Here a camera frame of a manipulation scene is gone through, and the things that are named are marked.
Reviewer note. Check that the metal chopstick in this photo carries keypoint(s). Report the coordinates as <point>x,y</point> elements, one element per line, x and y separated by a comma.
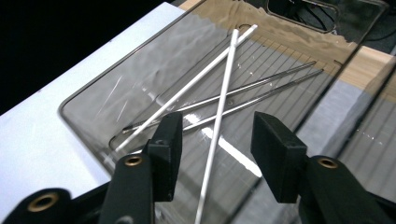
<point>264,95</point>
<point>249,85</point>

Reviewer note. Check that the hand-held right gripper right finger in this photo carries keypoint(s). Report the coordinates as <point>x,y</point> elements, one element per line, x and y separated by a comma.
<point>277,155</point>

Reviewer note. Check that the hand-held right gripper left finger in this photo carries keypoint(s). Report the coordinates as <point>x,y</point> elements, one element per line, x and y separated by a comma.
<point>166,149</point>

